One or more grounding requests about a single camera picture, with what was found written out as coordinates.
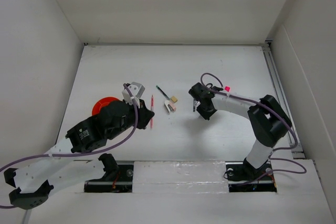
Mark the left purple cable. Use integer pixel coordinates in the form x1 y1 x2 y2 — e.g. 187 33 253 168
0 83 140 210

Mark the yellow eraser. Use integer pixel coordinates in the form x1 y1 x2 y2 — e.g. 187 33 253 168
171 96 177 103

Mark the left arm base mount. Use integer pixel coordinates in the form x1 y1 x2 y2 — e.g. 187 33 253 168
84 154 134 193

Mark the orange round pen holder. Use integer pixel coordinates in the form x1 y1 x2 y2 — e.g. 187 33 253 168
91 97 119 116

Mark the pink pen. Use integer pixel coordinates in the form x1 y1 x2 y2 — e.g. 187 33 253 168
150 95 154 130

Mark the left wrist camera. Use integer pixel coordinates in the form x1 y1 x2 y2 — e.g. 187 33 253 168
122 82 145 107

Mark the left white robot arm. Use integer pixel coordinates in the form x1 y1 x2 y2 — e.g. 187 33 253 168
1 100 155 210

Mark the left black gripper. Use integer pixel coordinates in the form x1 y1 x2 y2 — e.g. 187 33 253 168
107 98 154 140

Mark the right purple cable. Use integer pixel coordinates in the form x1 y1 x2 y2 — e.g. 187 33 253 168
201 73 308 185

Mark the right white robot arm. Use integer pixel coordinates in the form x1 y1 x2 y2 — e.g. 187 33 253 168
188 82 292 179

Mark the aluminium rail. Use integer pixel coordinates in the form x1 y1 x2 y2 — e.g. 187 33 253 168
262 40 306 159

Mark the green pen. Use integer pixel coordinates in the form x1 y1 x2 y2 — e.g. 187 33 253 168
156 86 172 101

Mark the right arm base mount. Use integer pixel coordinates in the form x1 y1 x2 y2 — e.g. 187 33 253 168
223 162 277 193

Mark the purple cable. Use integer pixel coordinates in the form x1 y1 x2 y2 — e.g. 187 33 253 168
0 83 140 210
201 73 308 185

